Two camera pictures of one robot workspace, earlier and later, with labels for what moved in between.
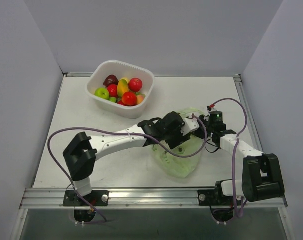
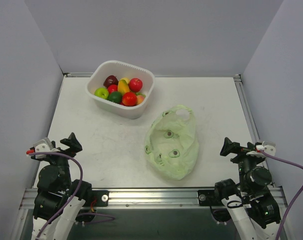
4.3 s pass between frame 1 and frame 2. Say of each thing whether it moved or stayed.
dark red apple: stayed
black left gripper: moved
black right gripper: moved
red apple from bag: stayed
